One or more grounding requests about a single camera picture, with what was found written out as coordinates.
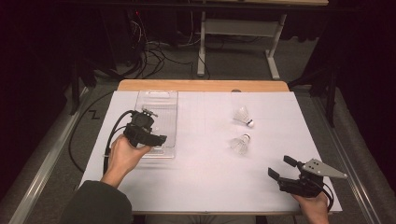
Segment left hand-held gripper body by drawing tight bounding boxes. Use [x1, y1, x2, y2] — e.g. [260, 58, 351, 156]
[122, 105, 161, 148]

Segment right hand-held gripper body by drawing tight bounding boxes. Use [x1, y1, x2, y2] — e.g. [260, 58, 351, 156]
[277, 158, 348, 199]

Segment clear plastic container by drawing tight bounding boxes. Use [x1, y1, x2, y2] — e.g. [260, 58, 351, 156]
[125, 90, 179, 160]

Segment white feather shuttlecock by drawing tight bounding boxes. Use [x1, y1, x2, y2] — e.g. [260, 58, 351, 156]
[233, 105, 255, 129]
[230, 133, 252, 156]

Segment person's right hand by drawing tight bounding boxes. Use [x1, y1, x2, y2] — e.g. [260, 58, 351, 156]
[291, 190, 332, 224]

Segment person's left hand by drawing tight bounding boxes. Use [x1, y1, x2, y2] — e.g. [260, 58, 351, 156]
[105, 133, 153, 183]

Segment white paper sheet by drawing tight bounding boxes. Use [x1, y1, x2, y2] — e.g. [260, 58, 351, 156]
[78, 90, 343, 215]

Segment black metal stand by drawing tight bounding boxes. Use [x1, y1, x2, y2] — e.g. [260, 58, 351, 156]
[68, 57, 98, 117]
[288, 64, 340, 129]

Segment white-legged background desk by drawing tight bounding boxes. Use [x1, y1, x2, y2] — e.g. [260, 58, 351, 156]
[196, 0, 330, 81]

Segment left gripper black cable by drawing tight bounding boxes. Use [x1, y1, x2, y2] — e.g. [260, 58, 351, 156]
[102, 109, 138, 175]

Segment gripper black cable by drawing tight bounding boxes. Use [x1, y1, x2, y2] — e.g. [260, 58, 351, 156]
[102, 109, 138, 175]
[317, 181, 335, 213]

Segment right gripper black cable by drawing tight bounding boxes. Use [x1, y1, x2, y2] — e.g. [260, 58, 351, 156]
[317, 181, 335, 213]

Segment metal floor rail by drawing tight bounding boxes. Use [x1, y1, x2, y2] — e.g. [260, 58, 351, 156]
[307, 92, 385, 224]
[7, 87, 94, 224]

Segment black floor cable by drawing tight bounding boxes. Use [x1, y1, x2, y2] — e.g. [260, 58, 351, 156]
[68, 91, 116, 174]

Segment tangle of floor cables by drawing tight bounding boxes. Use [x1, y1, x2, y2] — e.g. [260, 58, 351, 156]
[122, 8, 213, 80]

